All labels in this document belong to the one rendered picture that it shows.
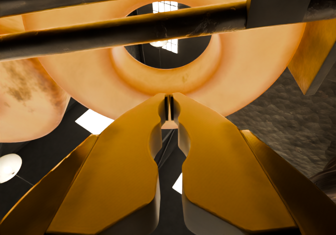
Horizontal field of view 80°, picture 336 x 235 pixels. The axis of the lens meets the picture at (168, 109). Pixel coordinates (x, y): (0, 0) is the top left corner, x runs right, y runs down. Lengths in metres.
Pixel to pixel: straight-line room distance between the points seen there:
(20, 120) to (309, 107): 0.52
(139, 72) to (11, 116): 0.11
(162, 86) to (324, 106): 0.43
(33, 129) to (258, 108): 0.51
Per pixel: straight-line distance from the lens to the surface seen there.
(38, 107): 0.18
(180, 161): 7.65
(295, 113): 0.57
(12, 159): 5.30
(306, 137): 0.62
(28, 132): 0.22
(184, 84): 0.15
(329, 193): 0.54
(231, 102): 0.16
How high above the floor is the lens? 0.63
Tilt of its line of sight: 51 degrees up
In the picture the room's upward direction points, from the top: 177 degrees clockwise
